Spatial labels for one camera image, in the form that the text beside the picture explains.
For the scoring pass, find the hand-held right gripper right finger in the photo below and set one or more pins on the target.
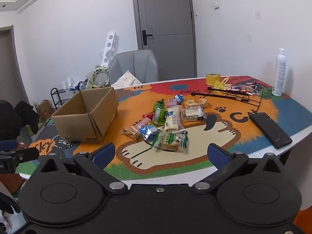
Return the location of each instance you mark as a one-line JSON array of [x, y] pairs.
[[218, 157]]

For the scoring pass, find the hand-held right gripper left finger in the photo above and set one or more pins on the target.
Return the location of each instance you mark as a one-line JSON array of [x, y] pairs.
[[104, 154]]

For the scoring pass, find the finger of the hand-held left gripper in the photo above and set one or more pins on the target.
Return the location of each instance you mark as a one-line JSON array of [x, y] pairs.
[[25, 154], [7, 145]]

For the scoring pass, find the brown cardboard box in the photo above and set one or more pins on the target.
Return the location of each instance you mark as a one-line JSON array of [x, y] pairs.
[[73, 126]]

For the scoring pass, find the white cake snack packet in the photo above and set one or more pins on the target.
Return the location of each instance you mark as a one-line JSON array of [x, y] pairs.
[[192, 113]]

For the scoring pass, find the orange rice cracker packet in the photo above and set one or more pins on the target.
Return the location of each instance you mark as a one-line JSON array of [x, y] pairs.
[[196, 103]]

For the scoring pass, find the black jacket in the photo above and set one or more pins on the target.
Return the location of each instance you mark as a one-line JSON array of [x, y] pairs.
[[9, 119]]

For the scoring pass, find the clear nut snack packet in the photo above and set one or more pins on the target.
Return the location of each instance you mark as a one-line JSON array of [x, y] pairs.
[[130, 132]]

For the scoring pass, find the large green white snack packet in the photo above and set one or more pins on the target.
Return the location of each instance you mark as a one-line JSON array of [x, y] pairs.
[[174, 140]]

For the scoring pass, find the brown paper bag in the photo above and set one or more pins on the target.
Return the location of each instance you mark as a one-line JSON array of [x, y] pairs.
[[45, 109]]

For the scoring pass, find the pink white snack packet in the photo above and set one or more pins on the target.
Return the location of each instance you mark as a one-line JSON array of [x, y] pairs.
[[143, 121]]

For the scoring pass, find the clear green snack packet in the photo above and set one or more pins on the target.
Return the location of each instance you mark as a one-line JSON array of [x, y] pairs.
[[156, 139]]

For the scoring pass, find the long white bread packet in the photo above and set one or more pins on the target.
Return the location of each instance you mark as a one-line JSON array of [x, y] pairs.
[[173, 119]]

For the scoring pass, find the black smartphone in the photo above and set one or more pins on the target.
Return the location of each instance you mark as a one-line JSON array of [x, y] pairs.
[[270, 130]]

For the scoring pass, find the black shoe rack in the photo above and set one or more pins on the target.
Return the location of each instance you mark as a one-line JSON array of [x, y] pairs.
[[54, 100]]

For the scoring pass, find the small blue white snack packet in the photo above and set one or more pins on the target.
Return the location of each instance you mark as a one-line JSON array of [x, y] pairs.
[[179, 98]]

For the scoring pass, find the pink purple snack packet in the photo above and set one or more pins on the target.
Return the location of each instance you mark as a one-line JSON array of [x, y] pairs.
[[171, 102]]

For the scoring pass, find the clear plastic bag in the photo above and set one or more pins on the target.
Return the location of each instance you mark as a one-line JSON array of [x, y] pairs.
[[243, 87]]

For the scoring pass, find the blue plastic bag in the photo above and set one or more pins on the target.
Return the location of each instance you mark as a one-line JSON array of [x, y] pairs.
[[78, 85]]

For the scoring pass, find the yellow tape roll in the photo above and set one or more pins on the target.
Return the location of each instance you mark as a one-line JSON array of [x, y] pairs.
[[213, 79]]

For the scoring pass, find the white dotted cushion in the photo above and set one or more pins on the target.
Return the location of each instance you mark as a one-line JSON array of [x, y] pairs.
[[126, 79]]

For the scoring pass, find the grey side door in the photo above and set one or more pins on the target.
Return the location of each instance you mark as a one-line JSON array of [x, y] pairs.
[[7, 65]]

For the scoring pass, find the white plastic stand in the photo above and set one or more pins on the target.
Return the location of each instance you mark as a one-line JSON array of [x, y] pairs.
[[68, 82]]

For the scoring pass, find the grey chair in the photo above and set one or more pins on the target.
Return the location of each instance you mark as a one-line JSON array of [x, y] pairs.
[[134, 63]]

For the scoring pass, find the white spray bottle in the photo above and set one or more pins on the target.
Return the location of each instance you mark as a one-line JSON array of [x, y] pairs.
[[279, 73]]

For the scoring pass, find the white perforated board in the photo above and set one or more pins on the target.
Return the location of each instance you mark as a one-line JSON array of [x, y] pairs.
[[109, 43]]

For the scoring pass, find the white wall switch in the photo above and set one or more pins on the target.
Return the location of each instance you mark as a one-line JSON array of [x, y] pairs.
[[216, 4]]

